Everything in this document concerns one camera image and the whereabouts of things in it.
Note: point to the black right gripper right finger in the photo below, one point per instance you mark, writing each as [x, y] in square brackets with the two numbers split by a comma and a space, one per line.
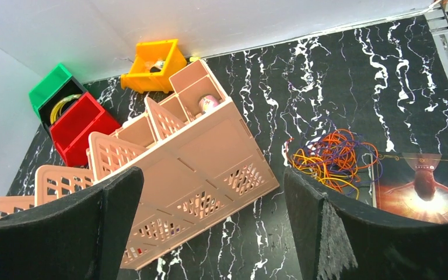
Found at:
[338, 237]

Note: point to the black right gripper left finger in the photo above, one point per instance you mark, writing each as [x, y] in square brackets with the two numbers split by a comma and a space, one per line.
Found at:
[80, 236]

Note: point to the red plastic bin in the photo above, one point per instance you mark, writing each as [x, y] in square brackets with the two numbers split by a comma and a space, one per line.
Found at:
[71, 132]

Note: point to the green plastic bin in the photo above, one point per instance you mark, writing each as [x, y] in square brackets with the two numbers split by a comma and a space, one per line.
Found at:
[48, 86]

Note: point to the dark book three days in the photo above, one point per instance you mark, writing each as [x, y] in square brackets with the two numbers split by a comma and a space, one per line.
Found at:
[412, 185]

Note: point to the pink plastic file organizer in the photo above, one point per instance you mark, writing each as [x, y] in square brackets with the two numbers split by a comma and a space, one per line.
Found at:
[198, 168]

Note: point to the pink patterned tape roll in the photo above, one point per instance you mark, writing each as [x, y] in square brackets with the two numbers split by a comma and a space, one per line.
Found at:
[207, 103]

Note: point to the yellow plastic bin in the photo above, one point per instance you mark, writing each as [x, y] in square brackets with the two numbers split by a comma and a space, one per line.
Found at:
[155, 62]

